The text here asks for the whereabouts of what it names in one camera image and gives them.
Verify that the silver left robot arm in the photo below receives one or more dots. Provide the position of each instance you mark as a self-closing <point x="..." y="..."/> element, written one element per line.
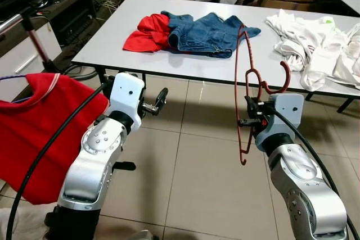
<point x="95" y="150"/>

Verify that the grey robot leg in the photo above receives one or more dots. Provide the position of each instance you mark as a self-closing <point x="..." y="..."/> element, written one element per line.
<point x="143" y="235"/>

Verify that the white rectangular table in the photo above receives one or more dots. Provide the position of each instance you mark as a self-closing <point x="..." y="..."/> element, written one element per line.
<point x="225" y="71"/>

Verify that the black TV stand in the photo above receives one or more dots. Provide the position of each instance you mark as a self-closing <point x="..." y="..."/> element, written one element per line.
<point x="73" y="4"/>

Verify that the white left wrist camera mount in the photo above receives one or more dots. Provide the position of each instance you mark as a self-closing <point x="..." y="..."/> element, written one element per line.
<point x="126" y="96"/>

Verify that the red crumpled garment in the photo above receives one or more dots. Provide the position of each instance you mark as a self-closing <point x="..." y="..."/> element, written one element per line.
<point x="147" y="35"/>

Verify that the white crumpled shirt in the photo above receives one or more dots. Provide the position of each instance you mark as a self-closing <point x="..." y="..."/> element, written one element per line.
<point x="304" y="43"/>
<point x="350" y="60"/>

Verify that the red shirt white trim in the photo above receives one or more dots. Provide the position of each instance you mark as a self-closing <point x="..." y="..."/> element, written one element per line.
<point x="28" y="127"/>

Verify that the blue denim garment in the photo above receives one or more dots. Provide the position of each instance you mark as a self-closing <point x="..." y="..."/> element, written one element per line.
<point x="205" y="35"/>

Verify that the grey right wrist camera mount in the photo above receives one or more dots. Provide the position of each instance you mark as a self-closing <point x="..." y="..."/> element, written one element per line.
<point x="287" y="113"/>

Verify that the chrome clothes rail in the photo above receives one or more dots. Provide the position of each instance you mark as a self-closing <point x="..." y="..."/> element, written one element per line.
<point x="11" y="25"/>

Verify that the black tripod rack stand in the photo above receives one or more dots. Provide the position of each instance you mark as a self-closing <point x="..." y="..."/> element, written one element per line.
<point x="40" y="42"/>

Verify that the red plastic hanger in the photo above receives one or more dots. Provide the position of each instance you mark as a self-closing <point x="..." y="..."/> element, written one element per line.
<point x="288" y="74"/>

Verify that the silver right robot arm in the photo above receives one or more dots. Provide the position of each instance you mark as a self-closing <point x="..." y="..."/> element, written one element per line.
<point x="304" y="184"/>

